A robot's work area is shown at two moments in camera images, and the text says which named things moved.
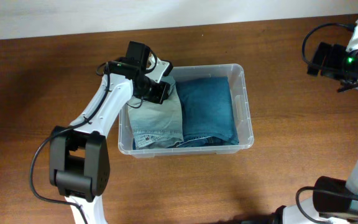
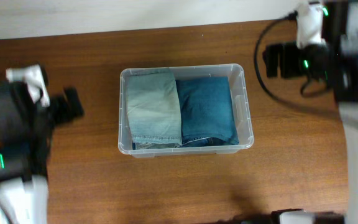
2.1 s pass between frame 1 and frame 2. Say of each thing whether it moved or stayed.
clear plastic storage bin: stayed
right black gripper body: moved
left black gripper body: moved
